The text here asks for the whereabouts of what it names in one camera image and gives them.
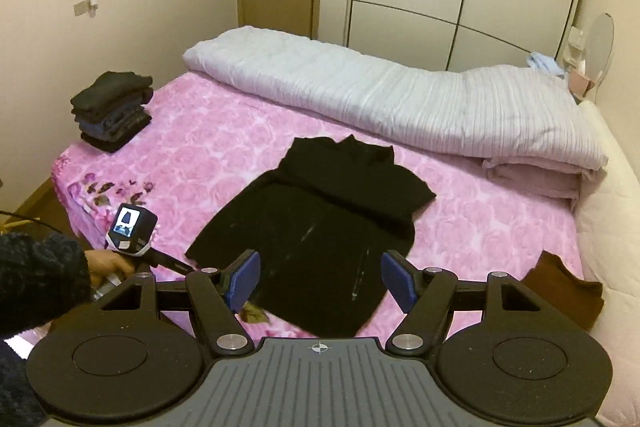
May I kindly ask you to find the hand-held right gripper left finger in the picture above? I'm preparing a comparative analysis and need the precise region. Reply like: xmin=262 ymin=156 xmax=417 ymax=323
xmin=100 ymin=249 xmax=262 ymax=355

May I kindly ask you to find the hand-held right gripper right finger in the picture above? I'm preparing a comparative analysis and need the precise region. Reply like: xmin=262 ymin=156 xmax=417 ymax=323
xmin=381 ymin=251 xmax=546 ymax=355

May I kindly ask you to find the black zip jacket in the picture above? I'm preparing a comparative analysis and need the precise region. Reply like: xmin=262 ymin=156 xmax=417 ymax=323
xmin=185 ymin=134 xmax=437 ymax=338

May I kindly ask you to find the person's left forearm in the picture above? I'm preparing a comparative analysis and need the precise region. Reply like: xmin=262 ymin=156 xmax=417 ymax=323
xmin=0 ymin=232 xmax=94 ymax=343

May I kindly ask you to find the person's left hand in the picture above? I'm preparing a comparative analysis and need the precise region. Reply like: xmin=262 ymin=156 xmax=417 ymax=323
xmin=82 ymin=249 xmax=133 ymax=281

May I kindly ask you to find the folded black garment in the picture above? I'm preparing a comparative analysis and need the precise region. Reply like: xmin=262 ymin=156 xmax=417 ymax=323
xmin=81 ymin=114 xmax=152 ymax=154

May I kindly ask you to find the folded dark grey garment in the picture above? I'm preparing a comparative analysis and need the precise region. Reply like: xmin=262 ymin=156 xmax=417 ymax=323
xmin=74 ymin=99 xmax=153 ymax=124

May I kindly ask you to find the pink floral bed sheet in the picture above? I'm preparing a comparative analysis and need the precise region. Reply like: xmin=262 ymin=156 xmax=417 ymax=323
xmin=50 ymin=72 xmax=586 ymax=343

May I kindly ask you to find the folded black sweater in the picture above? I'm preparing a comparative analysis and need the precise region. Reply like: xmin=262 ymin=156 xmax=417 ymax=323
xmin=70 ymin=71 xmax=153 ymax=110

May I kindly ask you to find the folded brown garment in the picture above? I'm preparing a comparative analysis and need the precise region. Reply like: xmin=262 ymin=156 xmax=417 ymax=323
xmin=520 ymin=251 xmax=605 ymax=333

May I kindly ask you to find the white rolled duvet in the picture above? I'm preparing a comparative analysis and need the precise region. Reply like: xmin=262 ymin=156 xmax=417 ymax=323
xmin=182 ymin=27 xmax=608 ymax=170

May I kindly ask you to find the person's dark knit sweater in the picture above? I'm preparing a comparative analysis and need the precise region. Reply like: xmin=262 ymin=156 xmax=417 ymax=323
xmin=0 ymin=339 xmax=48 ymax=427

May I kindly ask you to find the light blue cloth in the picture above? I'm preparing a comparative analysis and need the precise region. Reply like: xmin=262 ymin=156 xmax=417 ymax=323
xmin=527 ymin=52 xmax=566 ymax=75

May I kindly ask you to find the pink tissue box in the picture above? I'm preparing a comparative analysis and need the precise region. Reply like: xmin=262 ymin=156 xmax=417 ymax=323
xmin=570 ymin=72 xmax=598 ymax=98

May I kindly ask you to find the small white shelf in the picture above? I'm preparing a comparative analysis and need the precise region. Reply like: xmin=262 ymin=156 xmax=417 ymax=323
xmin=565 ymin=27 xmax=588 ymax=72

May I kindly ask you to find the oval mirror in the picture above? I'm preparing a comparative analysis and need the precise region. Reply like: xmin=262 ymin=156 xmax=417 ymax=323
xmin=585 ymin=12 xmax=616 ymax=102

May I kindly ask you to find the black cable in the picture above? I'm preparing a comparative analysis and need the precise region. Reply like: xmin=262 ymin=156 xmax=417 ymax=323
xmin=0 ymin=209 xmax=68 ymax=238

